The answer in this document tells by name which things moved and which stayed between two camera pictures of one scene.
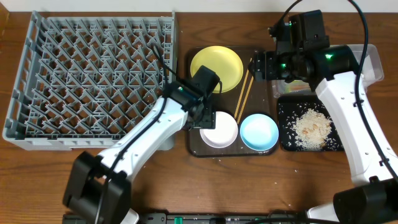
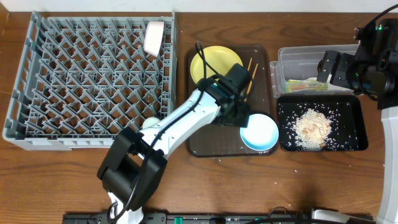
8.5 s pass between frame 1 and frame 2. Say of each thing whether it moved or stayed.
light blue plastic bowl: stayed
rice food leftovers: stayed
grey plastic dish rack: stayed
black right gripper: moved
